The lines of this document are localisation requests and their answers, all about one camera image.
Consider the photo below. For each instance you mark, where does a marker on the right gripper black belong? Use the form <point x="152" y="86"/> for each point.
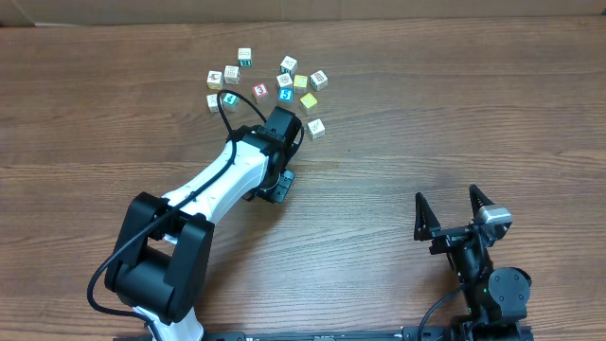
<point x="454" y="235"/>

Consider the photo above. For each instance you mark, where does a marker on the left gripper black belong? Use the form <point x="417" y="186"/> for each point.
<point x="282" y="186"/>

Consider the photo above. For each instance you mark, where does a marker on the white block green edge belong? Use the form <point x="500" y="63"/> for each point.
<point x="316" y="128"/>

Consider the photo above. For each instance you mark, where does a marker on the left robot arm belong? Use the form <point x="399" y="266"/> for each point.
<point x="161" y="254"/>

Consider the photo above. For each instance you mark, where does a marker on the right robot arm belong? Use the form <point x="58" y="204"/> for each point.
<point x="496" y="297"/>

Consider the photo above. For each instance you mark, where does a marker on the yellow block lower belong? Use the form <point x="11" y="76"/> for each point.
<point x="308" y="103"/>

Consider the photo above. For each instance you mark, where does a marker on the yellow block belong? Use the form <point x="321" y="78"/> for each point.
<point x="308" y="103"/>
<point x="300" y="84"/>

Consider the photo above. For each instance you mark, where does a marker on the blue number 5 block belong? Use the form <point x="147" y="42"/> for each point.
<point x="285" y="97"/>

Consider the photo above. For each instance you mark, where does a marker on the red number 3 block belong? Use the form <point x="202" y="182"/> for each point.
<point x="260" y="92"/>

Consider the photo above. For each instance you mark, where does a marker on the green number 4 block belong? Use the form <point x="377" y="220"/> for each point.
<point x="230" y="102"/>

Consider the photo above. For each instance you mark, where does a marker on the white letter J block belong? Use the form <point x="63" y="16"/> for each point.
<point x="214" y="103"/>

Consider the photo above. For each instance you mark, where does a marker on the white block brown picture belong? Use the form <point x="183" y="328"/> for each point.
<point x="285" y="81"/>

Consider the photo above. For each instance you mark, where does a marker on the yellow top block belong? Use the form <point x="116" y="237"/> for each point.
<point x="300" y="84"/>

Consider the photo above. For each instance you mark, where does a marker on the white block red drawing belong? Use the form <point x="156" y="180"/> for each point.
<point x="318" y="80"/>

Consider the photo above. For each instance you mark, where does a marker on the acorn picture block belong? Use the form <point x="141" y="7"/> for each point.
<point x="214" y="80"/>

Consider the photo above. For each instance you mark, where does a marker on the white letter E block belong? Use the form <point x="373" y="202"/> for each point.
<point x="232" y="74"/>

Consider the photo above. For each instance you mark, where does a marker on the white block top right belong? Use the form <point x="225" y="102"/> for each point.
<point x="288" y="66"/>

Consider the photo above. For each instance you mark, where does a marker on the block with green R side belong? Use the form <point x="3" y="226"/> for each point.
<point x="245" y="57"/>

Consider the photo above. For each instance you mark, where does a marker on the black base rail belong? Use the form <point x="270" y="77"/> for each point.
<point x="322" y="335"/>

